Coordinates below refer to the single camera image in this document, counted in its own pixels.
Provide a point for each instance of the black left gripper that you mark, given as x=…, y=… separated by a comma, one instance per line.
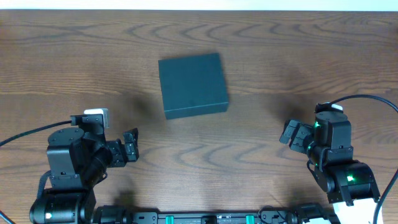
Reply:
x=117, y=151

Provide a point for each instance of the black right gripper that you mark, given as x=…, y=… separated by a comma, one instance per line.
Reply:
x=296, y=142

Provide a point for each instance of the dark green box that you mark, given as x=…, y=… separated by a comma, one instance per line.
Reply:
x=193, y=85

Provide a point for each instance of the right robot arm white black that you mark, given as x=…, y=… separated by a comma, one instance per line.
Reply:
x=350, y=185

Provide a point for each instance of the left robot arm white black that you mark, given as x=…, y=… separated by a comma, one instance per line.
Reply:
x=78, y=161

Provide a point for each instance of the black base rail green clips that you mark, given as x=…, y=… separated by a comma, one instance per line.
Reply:
x=303, y=214

